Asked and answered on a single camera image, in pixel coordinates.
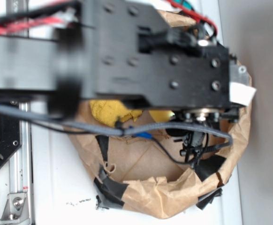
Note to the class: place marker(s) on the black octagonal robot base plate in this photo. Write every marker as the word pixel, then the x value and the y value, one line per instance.
pixel 10 138

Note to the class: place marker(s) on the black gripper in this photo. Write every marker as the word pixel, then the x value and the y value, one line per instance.
pixel 235 120

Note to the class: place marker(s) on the yellow knitted cloth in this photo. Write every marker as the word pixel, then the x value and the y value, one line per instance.
pixel 108 112

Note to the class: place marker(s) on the aluminium extrusion rail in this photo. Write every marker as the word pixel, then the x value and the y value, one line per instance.
pixel 20 169

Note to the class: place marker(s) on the yellow-green sponge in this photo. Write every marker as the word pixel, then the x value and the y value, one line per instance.
pixel 161 115

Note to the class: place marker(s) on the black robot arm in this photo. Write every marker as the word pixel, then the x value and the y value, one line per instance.
pixel 54 56

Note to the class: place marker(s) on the brown paper bag basin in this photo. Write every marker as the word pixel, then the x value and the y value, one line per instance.
pixel 146 173

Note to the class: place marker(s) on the metal corner bracket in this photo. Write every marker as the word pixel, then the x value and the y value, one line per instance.
pixel 16 210

